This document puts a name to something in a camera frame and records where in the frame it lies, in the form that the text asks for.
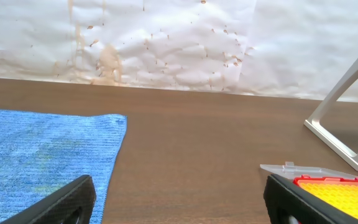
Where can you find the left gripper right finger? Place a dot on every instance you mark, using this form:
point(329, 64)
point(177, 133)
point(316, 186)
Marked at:
point(291, 205)

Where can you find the blue cloth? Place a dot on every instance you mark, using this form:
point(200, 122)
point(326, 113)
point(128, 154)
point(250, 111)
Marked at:
point(42, 149)

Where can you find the red and yellow tip box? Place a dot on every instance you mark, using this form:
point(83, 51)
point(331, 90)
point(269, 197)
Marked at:
point(346, 196)

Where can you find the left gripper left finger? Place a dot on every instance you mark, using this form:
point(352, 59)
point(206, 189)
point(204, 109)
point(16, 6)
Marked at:
point(70, 205)

